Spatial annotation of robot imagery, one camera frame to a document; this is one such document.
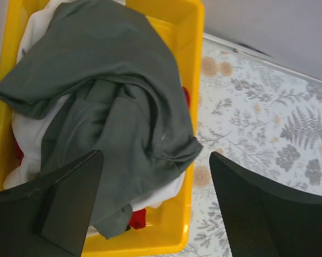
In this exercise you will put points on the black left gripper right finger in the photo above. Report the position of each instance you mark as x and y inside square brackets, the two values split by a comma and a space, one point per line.
[262, 217]

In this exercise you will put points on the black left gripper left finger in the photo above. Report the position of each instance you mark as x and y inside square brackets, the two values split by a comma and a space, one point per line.
[49, 216]

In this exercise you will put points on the dark grey t shirt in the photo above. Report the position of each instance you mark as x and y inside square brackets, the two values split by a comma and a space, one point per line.
[126, 100]

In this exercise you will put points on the white t shirt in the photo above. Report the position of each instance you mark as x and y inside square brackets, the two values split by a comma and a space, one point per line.
[36, 28]

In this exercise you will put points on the red t shirt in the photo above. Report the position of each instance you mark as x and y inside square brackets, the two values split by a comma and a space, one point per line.
[28, 135]

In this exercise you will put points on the yellow plastic bin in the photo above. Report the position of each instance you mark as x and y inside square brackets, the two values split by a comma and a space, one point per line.
[180, 24]

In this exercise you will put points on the floral tablecloth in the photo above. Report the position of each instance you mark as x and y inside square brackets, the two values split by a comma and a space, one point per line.
[262, 117]

